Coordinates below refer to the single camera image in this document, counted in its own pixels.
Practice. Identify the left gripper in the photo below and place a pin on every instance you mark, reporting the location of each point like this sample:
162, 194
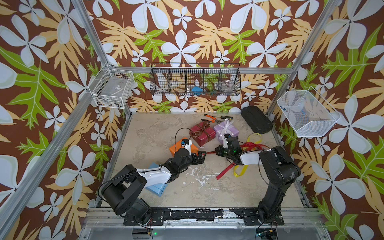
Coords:
200, 160

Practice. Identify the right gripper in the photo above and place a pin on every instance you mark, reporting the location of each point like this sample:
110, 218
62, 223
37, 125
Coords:
220, 148

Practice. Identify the orange gift box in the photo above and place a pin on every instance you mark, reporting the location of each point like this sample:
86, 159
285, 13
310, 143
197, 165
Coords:
177, 146

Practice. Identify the magenta gift box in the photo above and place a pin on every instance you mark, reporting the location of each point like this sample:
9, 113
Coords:
201, 133

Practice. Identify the red ribbon bow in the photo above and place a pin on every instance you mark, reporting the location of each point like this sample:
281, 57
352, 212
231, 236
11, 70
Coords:
240, 158

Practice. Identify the brown ribbon bow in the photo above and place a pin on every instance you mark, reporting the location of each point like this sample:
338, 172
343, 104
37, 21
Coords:
204, 130

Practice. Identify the yellow ribbon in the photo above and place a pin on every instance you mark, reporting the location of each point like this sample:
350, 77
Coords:
249, 146

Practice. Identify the blue gift box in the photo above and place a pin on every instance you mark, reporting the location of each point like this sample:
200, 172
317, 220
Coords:
157, 189

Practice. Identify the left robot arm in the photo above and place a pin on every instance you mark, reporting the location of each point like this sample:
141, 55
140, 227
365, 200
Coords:
123, 190

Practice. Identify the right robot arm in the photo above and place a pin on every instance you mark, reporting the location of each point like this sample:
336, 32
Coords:
281, 172

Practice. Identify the lilac gift box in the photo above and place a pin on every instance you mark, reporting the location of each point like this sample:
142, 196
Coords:
226, 130

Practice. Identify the white ribbon bow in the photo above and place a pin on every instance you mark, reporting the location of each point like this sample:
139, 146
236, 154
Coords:
226, 127

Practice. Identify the black oval case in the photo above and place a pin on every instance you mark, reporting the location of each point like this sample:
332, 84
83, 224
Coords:
257, 120

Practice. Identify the blue item in basket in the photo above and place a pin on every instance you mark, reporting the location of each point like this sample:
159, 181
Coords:
197, 91

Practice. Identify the white mesh basket right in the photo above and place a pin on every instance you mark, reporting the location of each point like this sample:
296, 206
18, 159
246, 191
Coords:
308, 112

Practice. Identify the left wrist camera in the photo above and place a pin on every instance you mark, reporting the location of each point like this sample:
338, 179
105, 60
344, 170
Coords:
186, 144

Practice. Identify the orange handled pliers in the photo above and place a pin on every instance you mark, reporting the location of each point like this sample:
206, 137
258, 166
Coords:
214, 119

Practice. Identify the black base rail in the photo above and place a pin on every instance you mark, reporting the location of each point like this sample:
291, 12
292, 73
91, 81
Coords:
159, 216

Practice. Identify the black wire basket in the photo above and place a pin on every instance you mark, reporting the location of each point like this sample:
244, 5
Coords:
216, 79

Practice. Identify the white wire basket left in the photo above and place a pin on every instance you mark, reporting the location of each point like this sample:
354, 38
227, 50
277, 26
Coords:
111, 87

